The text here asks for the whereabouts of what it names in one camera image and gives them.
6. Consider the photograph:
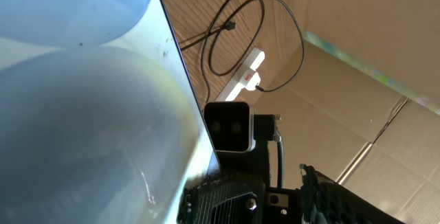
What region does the blue screen Galaxy smartphone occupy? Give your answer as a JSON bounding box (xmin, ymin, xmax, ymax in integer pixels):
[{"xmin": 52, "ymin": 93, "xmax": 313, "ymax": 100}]
[{"xmin": 1, "ymin": 0, "xmax": 219, "ymax": 223}]

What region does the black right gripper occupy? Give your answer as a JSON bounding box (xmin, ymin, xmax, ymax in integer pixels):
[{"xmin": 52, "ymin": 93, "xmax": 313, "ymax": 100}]
[{"xmin": 177, "ymin": 114, "xmax": 302, "ymax": 224}]

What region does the cardboard box wall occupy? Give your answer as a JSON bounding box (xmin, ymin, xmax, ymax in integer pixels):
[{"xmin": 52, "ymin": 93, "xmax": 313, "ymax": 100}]
[{"xmin": 256, "ymin": 0, "xmax": 439, "ymax": 223}]

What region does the black USB charging cable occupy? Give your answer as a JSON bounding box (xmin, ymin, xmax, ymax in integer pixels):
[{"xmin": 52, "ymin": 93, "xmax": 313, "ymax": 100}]
[{"xmin": 178, "ymin": 0, "xmax": 306, "ymax": 105}]

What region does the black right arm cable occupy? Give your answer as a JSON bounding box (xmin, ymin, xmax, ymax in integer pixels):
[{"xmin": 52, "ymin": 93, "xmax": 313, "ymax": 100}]
[{"xmin": 274, "ymin": 134, "xmax": 285, "ymax": 189}]

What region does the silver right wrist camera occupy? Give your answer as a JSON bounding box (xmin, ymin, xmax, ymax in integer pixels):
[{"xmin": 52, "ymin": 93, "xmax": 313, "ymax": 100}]
[{"xmin": 203, "ymin": 102, "xmax": 254, "ymax": 153}]

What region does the white power strip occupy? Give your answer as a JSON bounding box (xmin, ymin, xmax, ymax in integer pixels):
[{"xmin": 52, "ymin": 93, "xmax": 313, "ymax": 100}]
[{"xmin": 216, "ymin": 47, "xmax": 265, "ymax": 102}]

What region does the white charger plug adapter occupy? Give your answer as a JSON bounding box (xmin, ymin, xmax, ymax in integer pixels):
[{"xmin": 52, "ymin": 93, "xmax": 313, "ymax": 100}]
[{"xmin": 239, "ymin": 69, "xmax": 261, "ymax": 91}]

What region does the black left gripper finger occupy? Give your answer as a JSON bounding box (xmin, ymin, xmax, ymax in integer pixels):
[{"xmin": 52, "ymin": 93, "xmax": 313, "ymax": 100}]
[{"xmin": 300, "ymin": 164, "xmax": 403, "ymax": 224}]

